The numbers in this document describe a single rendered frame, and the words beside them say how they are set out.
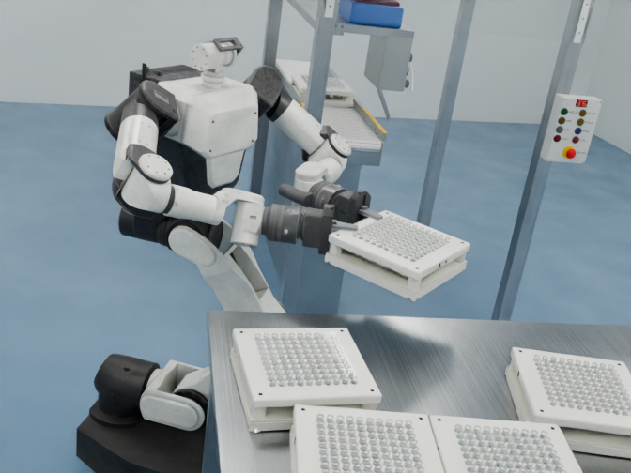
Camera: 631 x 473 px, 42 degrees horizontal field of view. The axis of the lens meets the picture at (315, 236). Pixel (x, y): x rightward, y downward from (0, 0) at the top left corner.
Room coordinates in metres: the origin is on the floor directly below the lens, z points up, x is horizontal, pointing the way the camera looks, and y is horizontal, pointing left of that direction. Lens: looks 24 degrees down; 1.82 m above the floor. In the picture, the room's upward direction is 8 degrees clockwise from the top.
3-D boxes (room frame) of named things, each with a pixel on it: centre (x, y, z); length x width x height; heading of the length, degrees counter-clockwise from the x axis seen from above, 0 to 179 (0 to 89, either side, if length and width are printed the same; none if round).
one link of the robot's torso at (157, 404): (2.14, 0.34, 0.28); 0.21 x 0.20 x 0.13; 79
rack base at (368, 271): (1.77, -0.20, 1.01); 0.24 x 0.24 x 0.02; 56
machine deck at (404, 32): (3.37, 0.01, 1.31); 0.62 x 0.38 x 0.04; 15
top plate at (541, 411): (1.43, -0.57, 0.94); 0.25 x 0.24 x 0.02; 91
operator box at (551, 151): (3.20, -0.93, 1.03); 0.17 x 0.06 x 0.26; 105
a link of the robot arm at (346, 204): (1.95, -0.06, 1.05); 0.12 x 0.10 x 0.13; 48
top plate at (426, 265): (1.77, -0.20, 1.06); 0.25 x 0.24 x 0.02; 56
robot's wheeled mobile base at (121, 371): (2.13, 0.31, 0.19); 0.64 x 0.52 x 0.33; 79
